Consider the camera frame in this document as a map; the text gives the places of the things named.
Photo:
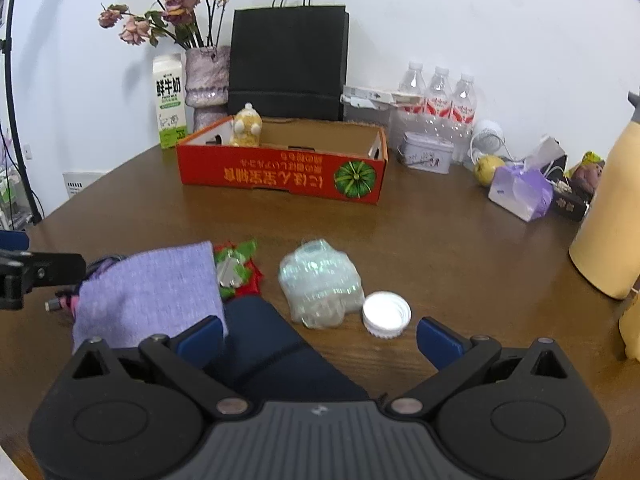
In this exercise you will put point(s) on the small white fan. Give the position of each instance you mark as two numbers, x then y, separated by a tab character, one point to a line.
486	135

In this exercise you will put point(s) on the yellow plush toy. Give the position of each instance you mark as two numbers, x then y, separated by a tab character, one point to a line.
245	125

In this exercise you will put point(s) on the purple tissue pack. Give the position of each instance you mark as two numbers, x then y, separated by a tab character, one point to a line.
520	192

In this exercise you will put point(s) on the small decorated tin box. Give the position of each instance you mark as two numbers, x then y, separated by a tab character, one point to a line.
425	152

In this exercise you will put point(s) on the small black box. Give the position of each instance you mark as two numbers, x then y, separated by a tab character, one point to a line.
567	205

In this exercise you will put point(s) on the purple knitted cloth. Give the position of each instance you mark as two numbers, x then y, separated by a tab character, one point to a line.
145	295

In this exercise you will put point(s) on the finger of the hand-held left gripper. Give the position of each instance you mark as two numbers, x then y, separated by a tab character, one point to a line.
12	240
50	269

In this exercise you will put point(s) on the white printed box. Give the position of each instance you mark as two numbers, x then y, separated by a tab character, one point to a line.
80	182

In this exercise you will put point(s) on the cluttered storage shelf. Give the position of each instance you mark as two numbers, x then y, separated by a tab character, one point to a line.
12	200

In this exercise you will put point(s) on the pale yellow container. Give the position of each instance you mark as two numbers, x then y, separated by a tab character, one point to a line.
631	327

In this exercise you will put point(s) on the red cardboard box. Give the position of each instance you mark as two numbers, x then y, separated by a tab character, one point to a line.
280	175

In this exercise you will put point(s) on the black tripod stand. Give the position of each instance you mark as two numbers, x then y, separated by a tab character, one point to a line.
6	45

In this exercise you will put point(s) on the cream yellow thermos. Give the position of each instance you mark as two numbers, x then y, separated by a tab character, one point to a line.
612	230

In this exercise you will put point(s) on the green and white milk carton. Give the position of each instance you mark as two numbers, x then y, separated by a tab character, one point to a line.
169	95

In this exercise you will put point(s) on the iridescent clear plastic bag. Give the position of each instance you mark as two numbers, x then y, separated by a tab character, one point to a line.
320	280

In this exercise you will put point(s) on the white wall socket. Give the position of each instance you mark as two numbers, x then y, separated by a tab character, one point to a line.
27	151

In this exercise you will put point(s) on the black paper bag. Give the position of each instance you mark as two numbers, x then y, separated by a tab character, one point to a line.
287	60

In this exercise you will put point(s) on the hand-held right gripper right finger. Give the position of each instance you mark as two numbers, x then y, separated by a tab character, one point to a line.
440	342

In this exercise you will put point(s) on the white cardboard packaging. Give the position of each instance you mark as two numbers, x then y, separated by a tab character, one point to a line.
365	95

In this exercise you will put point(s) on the dark navy cloth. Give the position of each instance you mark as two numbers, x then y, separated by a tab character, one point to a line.
280	355

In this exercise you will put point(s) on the white plastic lid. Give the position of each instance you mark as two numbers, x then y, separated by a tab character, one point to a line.
385	312

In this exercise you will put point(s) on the purple textured vase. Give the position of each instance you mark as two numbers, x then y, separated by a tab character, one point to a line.
205	80

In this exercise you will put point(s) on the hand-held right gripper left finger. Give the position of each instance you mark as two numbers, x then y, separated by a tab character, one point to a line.
200	341

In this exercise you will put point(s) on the red and green gift bow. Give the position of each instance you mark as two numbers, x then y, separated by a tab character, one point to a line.
245	270

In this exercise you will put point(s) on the yellow green apple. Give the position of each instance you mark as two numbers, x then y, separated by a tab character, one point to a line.
489	170

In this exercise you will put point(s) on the clear water bottle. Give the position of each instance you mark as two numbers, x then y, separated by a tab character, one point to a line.
464	97
439	90
412	82

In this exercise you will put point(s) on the colourful snack packet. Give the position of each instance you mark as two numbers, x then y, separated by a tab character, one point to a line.
587	172

